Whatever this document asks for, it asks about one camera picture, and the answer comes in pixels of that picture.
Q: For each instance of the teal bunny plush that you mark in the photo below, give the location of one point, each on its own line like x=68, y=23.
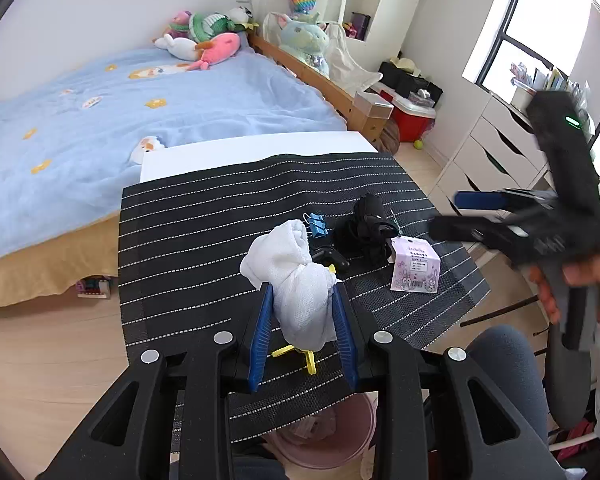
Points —
x=302, y=40

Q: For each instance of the toy block set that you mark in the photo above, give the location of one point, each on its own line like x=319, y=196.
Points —
x=94, y=288

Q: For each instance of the black bag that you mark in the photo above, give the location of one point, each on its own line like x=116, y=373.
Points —
x=405, y=82

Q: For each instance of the purple plush toy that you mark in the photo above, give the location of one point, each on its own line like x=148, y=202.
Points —
x=180, y=24

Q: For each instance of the white mesh cloth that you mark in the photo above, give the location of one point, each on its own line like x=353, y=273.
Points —
x=300, y=280

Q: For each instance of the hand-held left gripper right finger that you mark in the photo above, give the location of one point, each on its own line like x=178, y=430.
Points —
x=347, y=345

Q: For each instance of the wooden bed frame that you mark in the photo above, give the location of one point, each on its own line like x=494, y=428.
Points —
x=340, y=95

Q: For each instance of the green hat plush toy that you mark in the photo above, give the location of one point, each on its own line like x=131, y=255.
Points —
x=212, y=24

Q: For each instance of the yellow plastic piece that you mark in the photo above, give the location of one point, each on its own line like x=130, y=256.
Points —
x=300, y=355

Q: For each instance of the black striped placemat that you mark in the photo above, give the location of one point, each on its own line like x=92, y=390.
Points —
x=190, y=240

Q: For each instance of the beige bed sheet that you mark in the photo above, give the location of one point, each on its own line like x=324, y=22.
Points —
x=50, y=275

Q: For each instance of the black framed window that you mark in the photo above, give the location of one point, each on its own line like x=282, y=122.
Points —
x=530, y=20

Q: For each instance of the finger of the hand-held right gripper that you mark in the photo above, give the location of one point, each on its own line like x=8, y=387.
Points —
x=485, y=200
x=460, y=230

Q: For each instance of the pale yellow hat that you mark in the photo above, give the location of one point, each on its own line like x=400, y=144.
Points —
x=405, y=65

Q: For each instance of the pink whale plush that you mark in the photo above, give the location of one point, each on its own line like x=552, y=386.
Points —
x=220, y=49

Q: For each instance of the clear plastic box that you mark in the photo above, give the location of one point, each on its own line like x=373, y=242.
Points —
x=372, y=105

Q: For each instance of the black plastic clip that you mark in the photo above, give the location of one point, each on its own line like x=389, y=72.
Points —
x=330, y=256

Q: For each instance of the white tote bag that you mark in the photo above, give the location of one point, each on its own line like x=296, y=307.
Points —
x=350, y=65

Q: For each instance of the red cooler box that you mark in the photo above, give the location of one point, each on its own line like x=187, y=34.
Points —
x=411, y=119

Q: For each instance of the rainbow bag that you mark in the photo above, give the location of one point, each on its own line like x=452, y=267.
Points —
x=302, y=1

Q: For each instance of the pink printed card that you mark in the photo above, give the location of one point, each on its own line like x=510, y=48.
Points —
x=415, y=265

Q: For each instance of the row of books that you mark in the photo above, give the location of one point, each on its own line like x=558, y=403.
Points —
x=540, y=82

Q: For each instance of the blue binder clip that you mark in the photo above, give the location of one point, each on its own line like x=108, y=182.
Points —
x=319, y=229

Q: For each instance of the white plush toy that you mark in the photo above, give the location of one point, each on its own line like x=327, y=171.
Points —
x=177, y=47

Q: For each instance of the person's right hand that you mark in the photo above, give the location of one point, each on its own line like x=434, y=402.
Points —
x=587, y=270

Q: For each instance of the person's leg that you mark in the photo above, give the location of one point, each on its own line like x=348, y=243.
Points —
x=510, y=375

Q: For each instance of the bed with blue blanket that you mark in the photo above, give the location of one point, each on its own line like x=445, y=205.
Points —
x=105, y=125

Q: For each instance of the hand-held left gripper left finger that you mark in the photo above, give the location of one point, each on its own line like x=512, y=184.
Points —
x=260, y=340

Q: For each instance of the white drawer unit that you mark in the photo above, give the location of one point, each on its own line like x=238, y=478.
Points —
x=495, y=150

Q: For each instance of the pink plastic bin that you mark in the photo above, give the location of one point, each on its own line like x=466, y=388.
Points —
x=340, y=440

